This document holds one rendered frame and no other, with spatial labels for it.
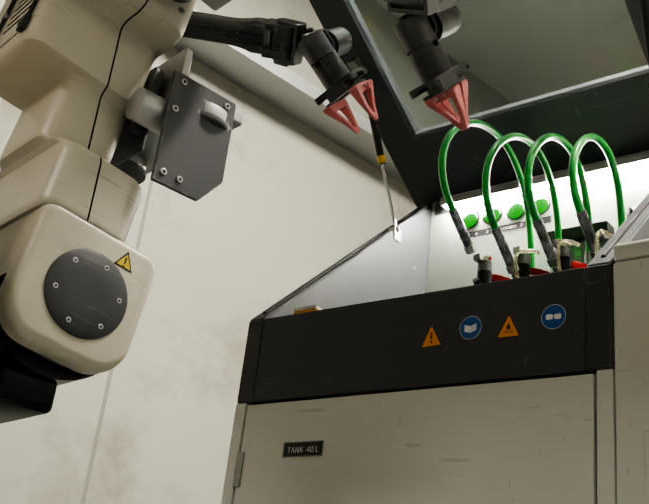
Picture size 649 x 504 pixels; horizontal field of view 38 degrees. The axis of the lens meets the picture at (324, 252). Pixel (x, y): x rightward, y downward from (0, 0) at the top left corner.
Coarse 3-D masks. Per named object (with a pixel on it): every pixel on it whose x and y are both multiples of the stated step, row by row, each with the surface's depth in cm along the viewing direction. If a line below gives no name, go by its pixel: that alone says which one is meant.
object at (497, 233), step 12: (528, 144) 186; (492, 156) 170; (540, 156) 189; (552, 180) 191; (552, 192) 191; (552, 204) 192; (492, 216) 166; (492, 228) 167; (504, 240) 168; (504, 252) 168
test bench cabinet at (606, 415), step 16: (608, 384) 127; (608, 400) 126; (240, 416) 166; (608, 416) 125; (240, 432) 165; (608, 432) 124; (240, 448) 164; (608, 448) 123; (608, 464) 123; (608, 480) 122; (224, 496) 161; (608, 496) 121
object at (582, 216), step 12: (576, 144) 162; (600, 144) 172; (576, 156) 159; (612, 156) 174; (576, 168) 158; (612, 168) 175; (576, 180) 157; (576, 192) 157; (576, 204) 157; (624, 216) 174; (588, 228) 158; (588, 240) 159
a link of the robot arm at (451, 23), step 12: (432, 0) 149; (444, 0) 155; (396, 12) 153; (408, 12) 151; (420, 12) 150; (432, 12) 150; (444, 12) 156; (456, 12) 158; (444, 24) 155; (456, 24) 158; (444, 36) 157
